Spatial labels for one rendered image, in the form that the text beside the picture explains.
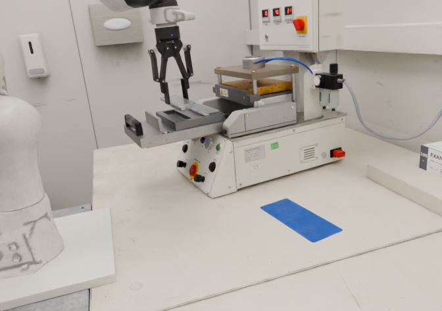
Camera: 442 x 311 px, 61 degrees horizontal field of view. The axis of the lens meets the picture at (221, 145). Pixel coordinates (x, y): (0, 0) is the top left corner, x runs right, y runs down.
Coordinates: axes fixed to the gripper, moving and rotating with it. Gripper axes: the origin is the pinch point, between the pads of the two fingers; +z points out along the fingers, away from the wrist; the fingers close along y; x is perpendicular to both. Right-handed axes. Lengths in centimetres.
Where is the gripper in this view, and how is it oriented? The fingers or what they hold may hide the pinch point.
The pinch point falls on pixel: (175, 92)
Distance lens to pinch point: 122.5
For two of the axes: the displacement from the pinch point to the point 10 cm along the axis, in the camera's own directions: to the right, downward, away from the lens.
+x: 4.5, 2.4, -8.6
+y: -8.9, 2.3, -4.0
